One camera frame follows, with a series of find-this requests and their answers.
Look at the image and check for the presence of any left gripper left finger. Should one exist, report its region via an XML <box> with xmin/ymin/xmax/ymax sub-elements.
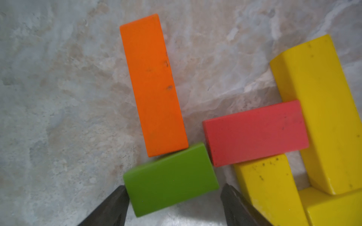
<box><xmin>79</xmin><ymin>185</ymin><xmax>130</xmax><ymax>226</ymax></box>

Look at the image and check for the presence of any yellow block upper diagonal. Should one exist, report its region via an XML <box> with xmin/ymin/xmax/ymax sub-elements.
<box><xmin>270</xmin><ymin>34</ymin><xmax>362</xmax><ymax>195</ymax></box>

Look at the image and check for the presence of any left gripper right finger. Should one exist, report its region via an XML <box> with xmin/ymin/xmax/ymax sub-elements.
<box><xmin>220</xmin><ymin>183</ymin><xmax>272</xmax><ymax>226</ymax></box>

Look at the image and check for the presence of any yellow block small horizontal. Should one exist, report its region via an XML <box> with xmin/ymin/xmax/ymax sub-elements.
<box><xmin>299</xmin><ymin>187</ymin><xmax>362</xmax><ymax>226</ymax></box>

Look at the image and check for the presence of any yellow block short vertical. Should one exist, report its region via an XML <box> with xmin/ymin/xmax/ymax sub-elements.
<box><xmin>233</xmin><ymin>154</ymin><xmax>309</xmax><ymax>226</ymax></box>

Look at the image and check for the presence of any orange block top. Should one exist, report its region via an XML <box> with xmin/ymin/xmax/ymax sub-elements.
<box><xmin>120</xmin><ymin>14</ymin><xmax>189</xmax><ymax>157</ymax></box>

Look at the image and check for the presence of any green block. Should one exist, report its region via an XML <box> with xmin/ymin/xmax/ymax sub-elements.
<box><xmin>123</xmin><ymin>142</ymin><xmax>219</xmax><ymax>217</ymax></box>

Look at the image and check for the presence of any red block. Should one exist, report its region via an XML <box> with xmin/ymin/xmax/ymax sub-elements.
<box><xmin>202</xmin><ymin>100</ymin><xmax>309</xmax><ymax>167</ymax></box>

